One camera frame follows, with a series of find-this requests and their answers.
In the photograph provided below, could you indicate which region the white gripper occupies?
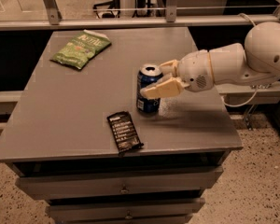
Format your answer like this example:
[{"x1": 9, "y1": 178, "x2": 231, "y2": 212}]
[{"x1": 140, "y1": 49, "x2": 214, "y2": 99}]

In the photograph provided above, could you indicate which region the blue pepsi can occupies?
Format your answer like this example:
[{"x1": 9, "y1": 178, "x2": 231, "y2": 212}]
[{"x1": 135, "y1": 63, "x2": 164, "y2": 114}]

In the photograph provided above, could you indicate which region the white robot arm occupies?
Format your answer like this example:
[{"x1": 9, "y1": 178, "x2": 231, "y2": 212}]
[{"x1": 140, "y1": 22, "x2": 280, "y2": 99}]

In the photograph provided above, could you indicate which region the black rxbar chocolate bar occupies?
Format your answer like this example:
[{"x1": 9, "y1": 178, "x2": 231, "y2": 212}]
[{"x1": 106, "y1": 111, "x2": 144, "y2": 155}]

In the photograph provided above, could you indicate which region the black office chair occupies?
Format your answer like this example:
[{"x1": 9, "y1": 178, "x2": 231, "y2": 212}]
[{"x1": 92, "y1": 0, "x2": 120, "y2": 19}]

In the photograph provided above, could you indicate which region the green chip bag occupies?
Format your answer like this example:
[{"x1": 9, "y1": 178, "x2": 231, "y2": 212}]
[{"x1": 51, "y1": 30, "x2": 111, "y2": 70}]

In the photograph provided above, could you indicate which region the grey drawer cabinet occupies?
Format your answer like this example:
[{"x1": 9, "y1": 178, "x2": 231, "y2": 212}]
[{"x1": 0, "y1": 28, "x2": 241, "y2": 224}]

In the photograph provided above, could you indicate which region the grey metal railing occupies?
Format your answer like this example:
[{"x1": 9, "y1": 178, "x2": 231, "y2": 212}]
[{"x1": 0, "y1": 14, "x2": 280, "y2": 31}]

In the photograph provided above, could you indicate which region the grey drawer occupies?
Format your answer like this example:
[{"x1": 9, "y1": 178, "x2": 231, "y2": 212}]
[
  {"x1": 16, "y1": 166, "x2": 223, "y2": 200},
  {"x1": 47, "y1": 198, "x2": 204, "y2": 222}
]

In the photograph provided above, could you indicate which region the top grey drawer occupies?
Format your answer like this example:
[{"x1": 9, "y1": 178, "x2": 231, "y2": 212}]
[{"x1": 16, "y1": 166, "x2": 223, "y2": 200}]

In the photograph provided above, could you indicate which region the white cable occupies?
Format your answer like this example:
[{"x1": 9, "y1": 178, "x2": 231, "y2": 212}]
[{"x1": 221, "y1": 89, "x2": 259, "y2": 108}]

